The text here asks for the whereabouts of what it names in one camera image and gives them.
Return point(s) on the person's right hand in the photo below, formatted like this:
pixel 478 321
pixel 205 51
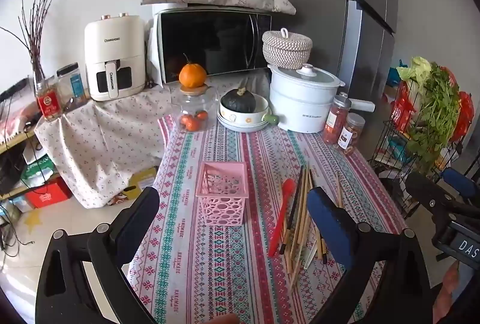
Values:
pixel 448 294

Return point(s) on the yellow cardboard box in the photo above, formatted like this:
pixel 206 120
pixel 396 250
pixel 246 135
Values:
pixel 142 181

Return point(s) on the black microwave oven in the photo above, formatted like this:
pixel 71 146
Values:
pixel 210 43

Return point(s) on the black chopstick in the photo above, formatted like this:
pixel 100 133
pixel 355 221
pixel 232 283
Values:
pixel 294 204

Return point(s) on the bare dry twigs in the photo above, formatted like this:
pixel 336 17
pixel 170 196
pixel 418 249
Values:
pixel 35 31

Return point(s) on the teal plastic bag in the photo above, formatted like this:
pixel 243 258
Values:
pixel 393 75

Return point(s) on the white electric cooking pot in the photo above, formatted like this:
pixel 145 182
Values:
pixel 296 103

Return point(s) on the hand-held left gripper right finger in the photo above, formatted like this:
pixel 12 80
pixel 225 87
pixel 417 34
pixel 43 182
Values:
pixel 326 219

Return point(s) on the wooden shelf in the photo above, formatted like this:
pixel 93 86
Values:
pixel 15 138

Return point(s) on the glass bottle with red label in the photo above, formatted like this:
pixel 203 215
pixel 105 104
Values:
pixel 48 103

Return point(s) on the floral white cloth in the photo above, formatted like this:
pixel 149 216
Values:
pixel 112 136

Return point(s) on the red plastic bag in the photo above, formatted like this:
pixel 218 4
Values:
pixel 463 110

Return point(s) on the tall jar of red spice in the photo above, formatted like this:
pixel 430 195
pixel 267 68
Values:
pixel 333 121

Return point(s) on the cream air fryer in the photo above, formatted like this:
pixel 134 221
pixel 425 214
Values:
pixel 112 46

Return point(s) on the dark green squash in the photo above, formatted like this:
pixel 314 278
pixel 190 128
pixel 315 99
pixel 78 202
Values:
pixel 238 101

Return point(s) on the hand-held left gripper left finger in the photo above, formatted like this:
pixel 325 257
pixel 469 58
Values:
pixel 131 223

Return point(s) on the short jar of dried snacks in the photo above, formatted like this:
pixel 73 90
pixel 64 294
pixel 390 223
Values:
pixel 348 136

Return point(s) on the pink plastic lattice basket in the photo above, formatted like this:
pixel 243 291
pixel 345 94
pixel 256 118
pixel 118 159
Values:
pixel 221 211

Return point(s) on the patterned striped tablecloth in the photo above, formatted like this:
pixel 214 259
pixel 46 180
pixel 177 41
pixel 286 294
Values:
pixel 225 271

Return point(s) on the woven lidded basket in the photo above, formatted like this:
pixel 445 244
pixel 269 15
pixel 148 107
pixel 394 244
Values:
pixel 287 50

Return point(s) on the glass jar with wooden lid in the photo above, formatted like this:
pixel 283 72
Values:
pixel 195 103

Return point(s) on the red silicone spoon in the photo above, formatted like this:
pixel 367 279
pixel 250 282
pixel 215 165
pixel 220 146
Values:
pixel 281 219

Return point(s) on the pile of wooden chopsticks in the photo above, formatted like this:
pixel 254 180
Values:
pixel 300 234

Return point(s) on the pale green cabbage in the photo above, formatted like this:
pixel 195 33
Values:
pixel 416 67

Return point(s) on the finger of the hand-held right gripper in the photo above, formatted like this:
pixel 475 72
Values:
pixel 431 194
pixel 459 183

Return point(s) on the leafy green herbs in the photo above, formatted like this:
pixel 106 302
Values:
pixel 435 110

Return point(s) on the large orange with stem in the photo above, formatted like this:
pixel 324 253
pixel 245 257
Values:
pixel 192 76

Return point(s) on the person's left hand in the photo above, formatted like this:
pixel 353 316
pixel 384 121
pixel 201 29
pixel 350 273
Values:
pixel 225 320

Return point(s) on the red box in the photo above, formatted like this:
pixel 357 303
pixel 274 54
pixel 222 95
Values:
pixel 45 194

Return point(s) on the small mandarin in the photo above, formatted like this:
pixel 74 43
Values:
pixel 202 115
pixel 185 119
pixel 194 125

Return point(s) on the clear jar with black lid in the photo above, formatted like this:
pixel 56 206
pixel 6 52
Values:
pixel 75 84

